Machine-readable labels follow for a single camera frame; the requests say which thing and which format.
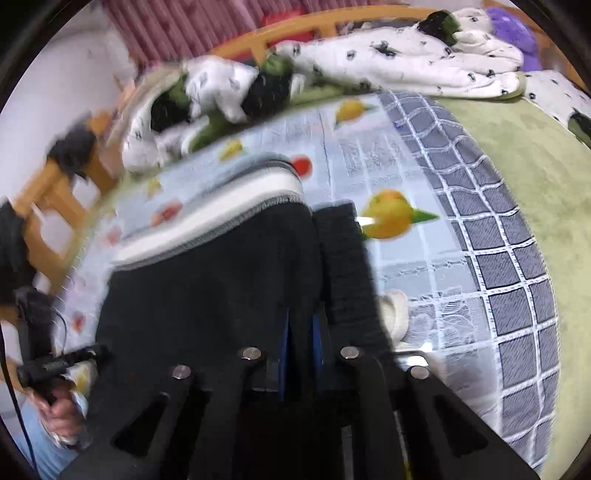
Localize black cable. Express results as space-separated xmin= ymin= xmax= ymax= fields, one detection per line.
xmin=0 ymin=318 xmax=40 ymax=476

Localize black pants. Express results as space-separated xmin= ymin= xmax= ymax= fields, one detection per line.
xmin=95 ymin=154 xmax=409 ymax=402

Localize black jacket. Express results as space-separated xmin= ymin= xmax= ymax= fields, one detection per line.
xmin=0 ymin=200 xmax=38 ymax=305

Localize purple plush toy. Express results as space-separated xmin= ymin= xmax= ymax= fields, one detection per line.
xmin=485 ymin=6 xmax=541 ymax=72

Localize maroon floral curtain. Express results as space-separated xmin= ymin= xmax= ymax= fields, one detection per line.
xmin=102 ymin=0 xmax=319 ymax=65

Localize wooden bed frame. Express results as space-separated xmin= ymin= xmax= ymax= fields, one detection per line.
xmin=0 ymin=7 xmax=583 ymax=324

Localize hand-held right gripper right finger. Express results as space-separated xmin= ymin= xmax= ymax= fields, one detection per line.
xmin=309 ymin=309 xmax=541 ymax=480

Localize white floral quilt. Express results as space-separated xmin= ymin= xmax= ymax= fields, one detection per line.
xmin=121 ymin=7 xmax=527 ymax=174

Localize person's blue jeans leg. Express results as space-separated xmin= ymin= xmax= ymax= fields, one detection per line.
xmin=0 ymin=397 xmax=88 ymax=480

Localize white strawberry print pillow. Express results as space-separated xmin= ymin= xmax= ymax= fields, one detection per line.
xmin=524 ymin=69 xmax=591 ymax=151

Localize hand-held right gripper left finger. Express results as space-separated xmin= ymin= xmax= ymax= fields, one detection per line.
xmin=60 ymin=307 xmax=296 ymax=480

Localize dark grey clothes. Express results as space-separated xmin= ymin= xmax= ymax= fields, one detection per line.
xmin=46 ymin=127 xmax=100 ymax=178

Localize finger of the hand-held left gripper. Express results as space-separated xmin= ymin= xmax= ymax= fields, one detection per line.
xmin=65 ymin=344 xmax=112 ymax=370
xmin=16 ymin=286 xmax=58 ymax=344

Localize fruit print plastic tablecloth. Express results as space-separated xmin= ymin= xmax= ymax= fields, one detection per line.
xmin=55 ymin=88 xmax=561 ymax=472

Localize person's left hand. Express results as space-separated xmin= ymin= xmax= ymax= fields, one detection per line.
xmin=34 ymin=385 xmax=88 ymax=450

